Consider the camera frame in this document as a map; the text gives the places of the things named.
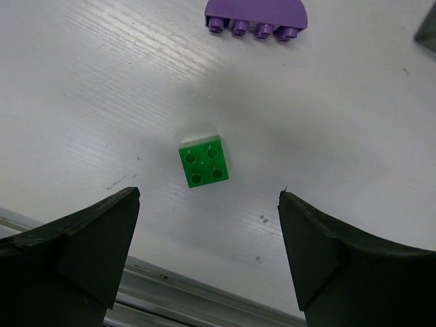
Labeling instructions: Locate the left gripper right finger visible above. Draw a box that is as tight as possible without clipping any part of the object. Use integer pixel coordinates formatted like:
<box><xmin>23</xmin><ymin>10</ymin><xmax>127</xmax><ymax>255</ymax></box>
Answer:
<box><xmin>278</xmin><ymin>191</ymin><xmax>435</xmax><ymax>326</ymax></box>

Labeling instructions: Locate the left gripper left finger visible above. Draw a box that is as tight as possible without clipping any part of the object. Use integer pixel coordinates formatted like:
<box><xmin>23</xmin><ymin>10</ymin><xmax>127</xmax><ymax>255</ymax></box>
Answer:
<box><xmin>1</xmin><ymin>187</ymin><xmax>140</xmax><ymax>326</ymax></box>

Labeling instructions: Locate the green square lego brick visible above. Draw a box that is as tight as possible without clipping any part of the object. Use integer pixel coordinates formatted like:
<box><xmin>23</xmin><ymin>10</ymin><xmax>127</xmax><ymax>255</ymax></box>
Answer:
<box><xmin>178</xmin><ymin>135</ymin><xmax>229</xmax><ymax>189</ymax></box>

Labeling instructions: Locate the purple lego brick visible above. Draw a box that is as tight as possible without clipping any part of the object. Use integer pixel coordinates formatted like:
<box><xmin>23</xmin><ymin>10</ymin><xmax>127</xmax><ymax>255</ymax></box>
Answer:
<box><xmin>204</xmin><ymin>0</ymin><xmax>308</xmax><ymax>43</ymax></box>

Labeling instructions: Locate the grey tinted plastic bin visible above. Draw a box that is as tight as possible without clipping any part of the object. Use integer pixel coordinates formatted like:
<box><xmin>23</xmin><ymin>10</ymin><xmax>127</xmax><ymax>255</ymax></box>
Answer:
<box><xmin>414</xmin><ymin>3</ymin><xmax>436</xmax><ymax>59</ymax></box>

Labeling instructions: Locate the aluminium frame rail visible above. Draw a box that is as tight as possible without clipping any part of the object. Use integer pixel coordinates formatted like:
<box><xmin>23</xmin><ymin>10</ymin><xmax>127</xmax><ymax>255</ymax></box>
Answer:
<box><xmin>0</xmin><ymin>206</ymin><xmax>307</xmax><ymax>327</ymax></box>

